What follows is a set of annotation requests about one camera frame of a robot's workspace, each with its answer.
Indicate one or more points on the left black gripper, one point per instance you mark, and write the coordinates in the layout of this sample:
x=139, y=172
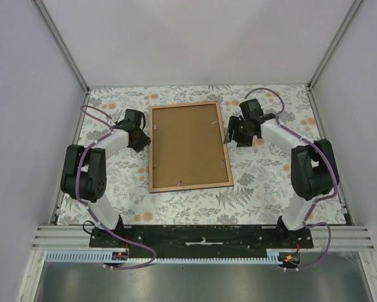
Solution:
x=146, y=141

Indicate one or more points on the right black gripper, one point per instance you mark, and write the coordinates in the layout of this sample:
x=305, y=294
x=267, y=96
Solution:
x=233, y=124

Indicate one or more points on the brown cardboard backing board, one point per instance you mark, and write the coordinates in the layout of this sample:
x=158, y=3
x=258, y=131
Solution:
x=188, y=148

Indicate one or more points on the wooden picture frame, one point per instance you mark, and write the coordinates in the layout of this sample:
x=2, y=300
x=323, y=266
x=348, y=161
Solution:
x=226, y=151

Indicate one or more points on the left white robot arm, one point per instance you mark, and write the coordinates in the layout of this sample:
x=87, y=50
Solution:
x=84, y=176

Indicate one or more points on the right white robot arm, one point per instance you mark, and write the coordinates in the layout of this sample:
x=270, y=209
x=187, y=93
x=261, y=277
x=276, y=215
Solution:
x=314, y=175

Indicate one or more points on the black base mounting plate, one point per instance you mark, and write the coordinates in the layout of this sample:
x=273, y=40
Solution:
x=215, y=240

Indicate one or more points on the white slotted cable duct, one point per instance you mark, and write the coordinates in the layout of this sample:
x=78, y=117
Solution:
x=111, y=257

